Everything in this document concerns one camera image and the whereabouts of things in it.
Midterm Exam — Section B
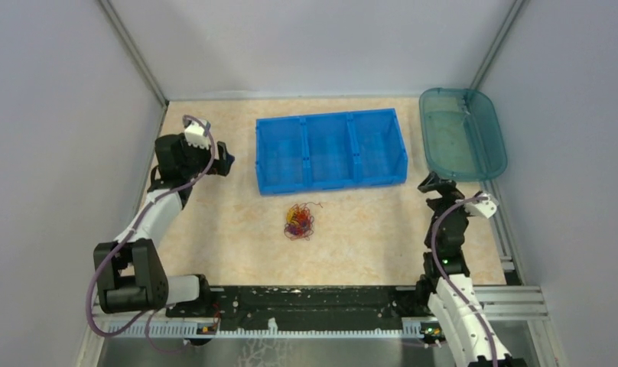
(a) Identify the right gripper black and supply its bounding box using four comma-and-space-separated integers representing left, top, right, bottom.
417, 170, 479, 222

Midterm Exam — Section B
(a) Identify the red wire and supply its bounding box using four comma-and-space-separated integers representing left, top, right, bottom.
286, 201, 324, 239

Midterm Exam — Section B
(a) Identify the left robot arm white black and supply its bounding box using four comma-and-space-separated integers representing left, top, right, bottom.
93, 134, 235, 317

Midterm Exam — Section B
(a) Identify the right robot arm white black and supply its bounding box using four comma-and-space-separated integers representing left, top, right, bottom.
415, 171, 527, 366

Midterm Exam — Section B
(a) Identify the teal translucent plastic tray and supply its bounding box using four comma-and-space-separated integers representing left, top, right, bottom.
419, 88, 508, 182

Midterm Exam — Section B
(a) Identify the blue three-compartment plastic bin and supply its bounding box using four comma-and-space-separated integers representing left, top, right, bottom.
255, 109, 408, 196

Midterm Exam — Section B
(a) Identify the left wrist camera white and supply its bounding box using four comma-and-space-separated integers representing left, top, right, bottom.
184, 115, 210, 149

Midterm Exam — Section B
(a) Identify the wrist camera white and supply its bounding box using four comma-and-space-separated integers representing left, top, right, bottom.
464, 191, 499, 219
184, 115, 210, 149

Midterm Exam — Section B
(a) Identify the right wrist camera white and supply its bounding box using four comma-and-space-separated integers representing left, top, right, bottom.
464, 191, 499, 219

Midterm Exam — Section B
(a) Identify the aluminium rail right side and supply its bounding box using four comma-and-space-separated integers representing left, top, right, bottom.
462, 180, 549, 321

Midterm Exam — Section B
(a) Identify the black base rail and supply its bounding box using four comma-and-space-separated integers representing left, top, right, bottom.
165, 286, 429, 331

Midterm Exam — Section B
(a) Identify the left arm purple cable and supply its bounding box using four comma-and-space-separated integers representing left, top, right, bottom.
86, 114, 218, 355

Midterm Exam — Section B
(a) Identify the white slotted cable duct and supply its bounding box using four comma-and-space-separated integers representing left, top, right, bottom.
119, 318, 426, 341

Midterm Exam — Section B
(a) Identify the aluminium frame post left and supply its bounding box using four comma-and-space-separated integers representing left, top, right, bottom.
96, 0, 168, 109

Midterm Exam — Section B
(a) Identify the aluminium frame post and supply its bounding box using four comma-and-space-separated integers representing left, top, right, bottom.
96, 0, 168, 109
469, 0, 529, 90

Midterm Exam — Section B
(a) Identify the aluminium frame post right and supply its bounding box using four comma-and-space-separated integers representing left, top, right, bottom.
469, 0, 529, 90

